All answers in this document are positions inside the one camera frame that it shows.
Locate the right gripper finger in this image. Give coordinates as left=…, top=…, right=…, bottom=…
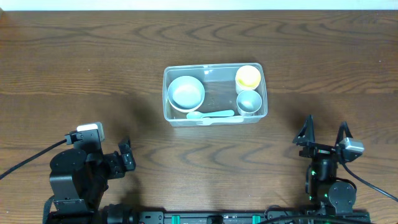
left=335, top=121, right=353, bottom=145
left=292, top=114, right=315, bottom=146

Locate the grey cup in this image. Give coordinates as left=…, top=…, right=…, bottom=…
left=236, top=90, right=262, bottom=116

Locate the white cup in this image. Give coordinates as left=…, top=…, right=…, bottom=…
left=236, top=82, right=251, bottom=94

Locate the yellow cup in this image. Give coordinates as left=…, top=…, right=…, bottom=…
left=235, top=65, right=262, bottom=90

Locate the pale green plastic spoon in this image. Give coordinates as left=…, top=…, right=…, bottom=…
left=187, top=110, right=234, bottom=119

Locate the grey bowl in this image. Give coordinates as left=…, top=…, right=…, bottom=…
left=167, top=76, right=205, bottom=108

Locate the white plastic fork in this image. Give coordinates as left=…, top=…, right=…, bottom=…
left=197, top=116, right=244, bottom=126

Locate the white bowl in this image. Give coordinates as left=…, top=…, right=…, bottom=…
left=170, top=104, right=201, bottom=113

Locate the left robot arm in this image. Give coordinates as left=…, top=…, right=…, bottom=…
left=43, top=122, right=139, bottom=223

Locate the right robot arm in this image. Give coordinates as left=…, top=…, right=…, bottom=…
left=293, top=115, right=356, bottom=216

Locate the clear plastic container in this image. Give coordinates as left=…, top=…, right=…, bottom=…
left=162, top=63, right=268, bottom=127

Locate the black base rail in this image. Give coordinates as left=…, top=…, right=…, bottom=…
left=99, top=203, right=371, bottom=224

